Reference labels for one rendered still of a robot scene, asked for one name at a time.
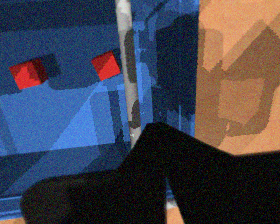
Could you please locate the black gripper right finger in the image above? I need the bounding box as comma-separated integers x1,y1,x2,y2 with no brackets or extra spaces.
155,122,280,224

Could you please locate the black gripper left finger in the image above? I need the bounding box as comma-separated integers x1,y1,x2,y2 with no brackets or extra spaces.
20,123,167,224

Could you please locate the blue plastic tray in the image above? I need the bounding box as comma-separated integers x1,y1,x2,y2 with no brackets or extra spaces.
0,0,199,221

